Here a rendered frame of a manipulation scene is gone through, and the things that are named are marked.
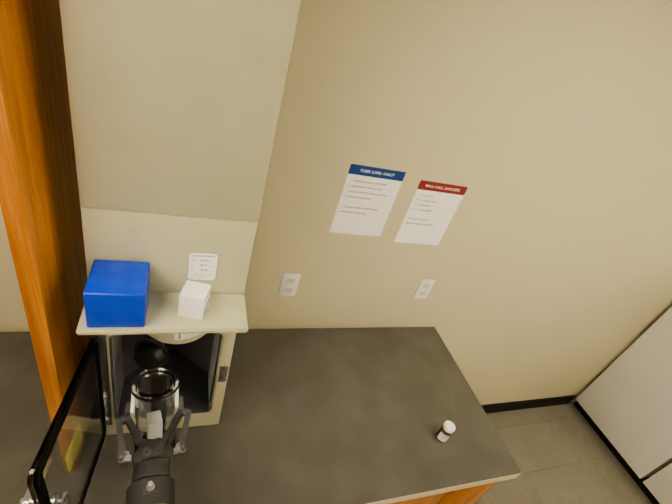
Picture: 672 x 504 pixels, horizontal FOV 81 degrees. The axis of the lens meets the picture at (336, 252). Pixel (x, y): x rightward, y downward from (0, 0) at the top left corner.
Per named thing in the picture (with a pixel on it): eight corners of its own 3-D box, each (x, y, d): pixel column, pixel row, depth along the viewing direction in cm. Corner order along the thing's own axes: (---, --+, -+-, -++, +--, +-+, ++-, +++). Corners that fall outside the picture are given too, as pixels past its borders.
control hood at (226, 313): (90, 322, 87) (87, 289, 81) (239, 322, 99) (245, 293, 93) (78, 365, 78) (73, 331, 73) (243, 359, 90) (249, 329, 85)
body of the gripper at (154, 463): (173, 471, 82) (174, 429, 89) (127, 480, 79) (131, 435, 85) (173, 486, 86) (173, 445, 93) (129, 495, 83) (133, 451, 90)
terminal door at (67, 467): (106, 431, 109) (97, 334, 87) (59, 566, 85) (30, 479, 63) (102, 431, 109) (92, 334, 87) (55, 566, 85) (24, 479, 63)
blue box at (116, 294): (96, 292, 81) (93, 258, 76) (149, 293, 85) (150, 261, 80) (86, 328, 74) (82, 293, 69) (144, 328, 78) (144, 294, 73)
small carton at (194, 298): (185, 299, 86) (187, 279, 83) (208, 304, 87) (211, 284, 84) (177, 315, 82) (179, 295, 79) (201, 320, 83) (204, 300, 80)
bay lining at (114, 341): (126, 350, 128) (123, 266, 109) (209, 347, 138) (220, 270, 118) (114, 419, 110) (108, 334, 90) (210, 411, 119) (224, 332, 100)
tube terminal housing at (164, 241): (116, 364, 131) (104, 150, 89) (216, 360, 143) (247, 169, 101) (102, 435, 113) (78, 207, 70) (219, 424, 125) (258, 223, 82)
